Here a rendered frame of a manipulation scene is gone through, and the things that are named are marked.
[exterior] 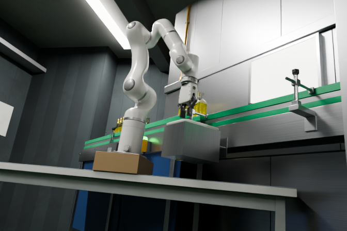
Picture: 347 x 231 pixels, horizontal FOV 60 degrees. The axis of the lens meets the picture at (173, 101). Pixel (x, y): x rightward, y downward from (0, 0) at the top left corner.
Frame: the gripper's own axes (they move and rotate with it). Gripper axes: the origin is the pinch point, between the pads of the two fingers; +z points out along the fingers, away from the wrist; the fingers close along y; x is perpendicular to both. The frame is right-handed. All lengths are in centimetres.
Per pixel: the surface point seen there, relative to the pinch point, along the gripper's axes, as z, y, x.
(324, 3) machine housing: -59, -51, -41
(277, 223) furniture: 46, -33, -27
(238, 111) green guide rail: -4.2, -14.2, -22.3
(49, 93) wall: -96, 359, -1
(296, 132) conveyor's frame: 11, -47, -20
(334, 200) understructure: 35, -50, -41
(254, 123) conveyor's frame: 4.2, -26.1, -20.4
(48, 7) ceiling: -176, 258, 44
